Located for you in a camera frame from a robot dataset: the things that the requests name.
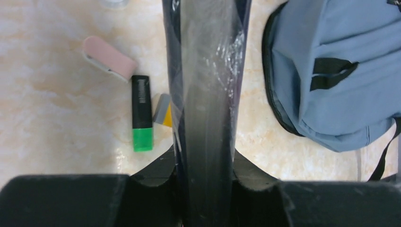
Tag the green highlighter pen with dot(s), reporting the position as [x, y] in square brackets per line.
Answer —
[142, 122]

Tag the pink eraser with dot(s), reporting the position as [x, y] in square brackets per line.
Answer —
[107, 58]

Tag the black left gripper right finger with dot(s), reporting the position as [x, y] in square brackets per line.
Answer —
[260, 200]

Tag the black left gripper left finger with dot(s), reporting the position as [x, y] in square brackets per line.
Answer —
[144, 199]

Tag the dark book underneath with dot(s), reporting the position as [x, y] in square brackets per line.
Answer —
[206, 46]

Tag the blue student backpack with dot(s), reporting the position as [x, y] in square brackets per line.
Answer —
[332, 70]

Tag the orange yellow eraser block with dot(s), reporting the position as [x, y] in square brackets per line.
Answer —
[162, 113]

